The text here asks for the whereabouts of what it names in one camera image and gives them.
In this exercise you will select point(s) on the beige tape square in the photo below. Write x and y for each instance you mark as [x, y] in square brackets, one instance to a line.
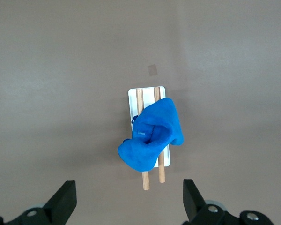
[152, 70]

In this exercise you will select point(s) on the wooden rack rod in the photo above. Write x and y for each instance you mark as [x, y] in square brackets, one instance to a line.
[157, 93]
[139, 98]

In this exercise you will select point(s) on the blue microfibre towel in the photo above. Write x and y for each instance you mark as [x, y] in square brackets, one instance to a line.
[159, 122]

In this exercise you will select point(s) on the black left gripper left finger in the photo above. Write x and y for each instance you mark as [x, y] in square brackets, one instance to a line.
[59, 206]

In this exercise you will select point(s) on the white rack base plate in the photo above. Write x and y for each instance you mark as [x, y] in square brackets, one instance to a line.
[148, 98]

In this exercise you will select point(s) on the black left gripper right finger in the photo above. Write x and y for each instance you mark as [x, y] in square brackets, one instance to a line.
[194, 206]

